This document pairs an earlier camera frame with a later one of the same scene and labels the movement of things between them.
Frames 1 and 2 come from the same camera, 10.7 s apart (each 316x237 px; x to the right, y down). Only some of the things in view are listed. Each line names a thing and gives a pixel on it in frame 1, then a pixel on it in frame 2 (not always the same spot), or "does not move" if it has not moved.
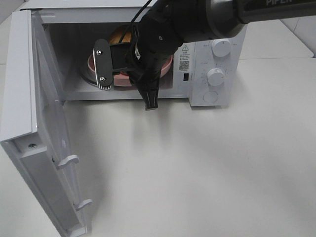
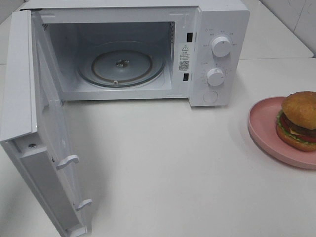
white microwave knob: (215, 76) does not move
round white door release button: (210, 96) does not move
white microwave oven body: (204, 71) does not move
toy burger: (115, 37) → (296, 121)
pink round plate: (120, 79) → (262, 124)
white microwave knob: (221, 47) does not move
